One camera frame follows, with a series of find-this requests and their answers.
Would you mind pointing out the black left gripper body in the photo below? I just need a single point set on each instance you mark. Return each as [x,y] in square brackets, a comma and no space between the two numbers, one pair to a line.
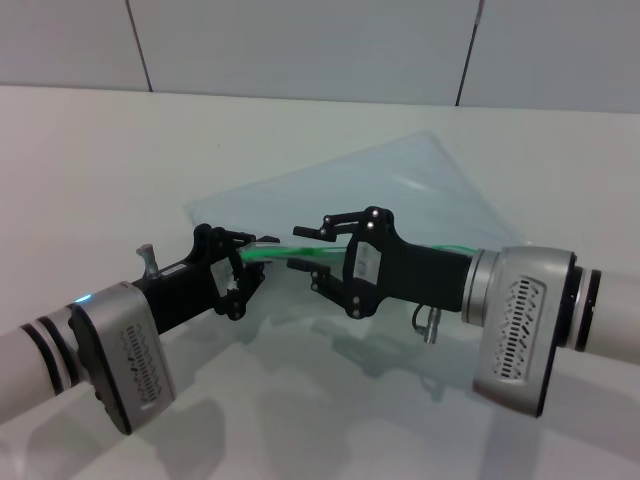
[185,290]

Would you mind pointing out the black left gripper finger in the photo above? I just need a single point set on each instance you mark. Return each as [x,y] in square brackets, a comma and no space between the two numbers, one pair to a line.
[252,282]
[237,239]

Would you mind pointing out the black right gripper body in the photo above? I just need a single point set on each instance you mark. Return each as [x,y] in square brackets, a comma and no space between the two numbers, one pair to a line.
[425,275]

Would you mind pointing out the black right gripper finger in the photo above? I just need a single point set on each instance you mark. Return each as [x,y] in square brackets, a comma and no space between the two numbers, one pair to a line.
[340,223]
[325,277]

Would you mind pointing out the clear green-zip document bag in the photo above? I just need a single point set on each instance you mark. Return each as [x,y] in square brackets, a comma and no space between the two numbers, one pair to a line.
[400,175]

